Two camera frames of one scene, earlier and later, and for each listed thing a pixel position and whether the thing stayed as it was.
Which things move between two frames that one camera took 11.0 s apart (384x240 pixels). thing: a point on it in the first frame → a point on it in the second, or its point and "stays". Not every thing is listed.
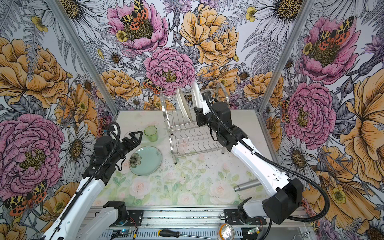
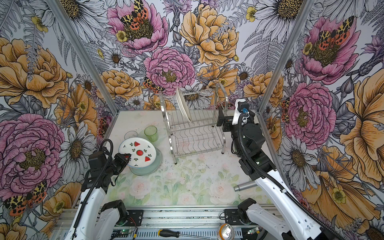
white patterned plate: x=196 y=95 → x=143 y=152
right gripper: x=200 y=116 → x=227 y=122
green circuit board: x=120 y=233 stays
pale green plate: x=145 y=160 stays
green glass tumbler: x=151 y=132 stays
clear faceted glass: x=127 y=134 stays
